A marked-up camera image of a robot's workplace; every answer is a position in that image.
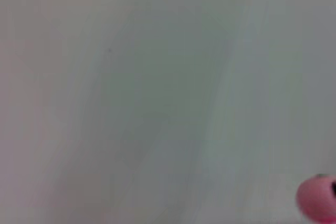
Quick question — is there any pink peach toy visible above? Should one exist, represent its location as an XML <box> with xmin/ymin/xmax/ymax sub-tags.
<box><xmin>296</xmin><ymin>173</ymin><xmax>336</xmax><ymax>223</ymax></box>

